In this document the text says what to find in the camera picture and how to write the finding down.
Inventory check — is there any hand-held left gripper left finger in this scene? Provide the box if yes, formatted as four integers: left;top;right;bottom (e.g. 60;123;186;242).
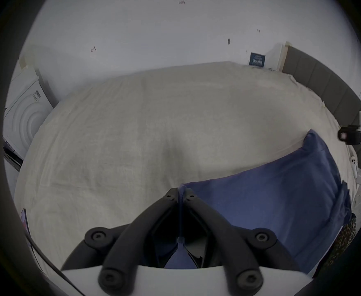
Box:
61;188;180;296

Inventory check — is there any black cable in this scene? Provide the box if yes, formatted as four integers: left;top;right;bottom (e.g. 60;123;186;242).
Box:
24;229;86;296

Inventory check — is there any white washing machine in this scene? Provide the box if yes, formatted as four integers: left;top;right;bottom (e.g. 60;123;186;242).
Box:
3;66;59;166

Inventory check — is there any bed with beige sheet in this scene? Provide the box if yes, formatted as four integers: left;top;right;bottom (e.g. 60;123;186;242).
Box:
14;61;361;278

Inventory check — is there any dark grey padded headboard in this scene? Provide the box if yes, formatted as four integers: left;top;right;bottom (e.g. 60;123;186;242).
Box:
281;46;361;128

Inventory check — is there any dark blue shirt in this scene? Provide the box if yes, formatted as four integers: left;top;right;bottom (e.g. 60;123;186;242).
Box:
164;129;353;274

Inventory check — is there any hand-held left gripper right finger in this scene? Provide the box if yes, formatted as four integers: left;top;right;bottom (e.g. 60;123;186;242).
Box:
183;191;302;295

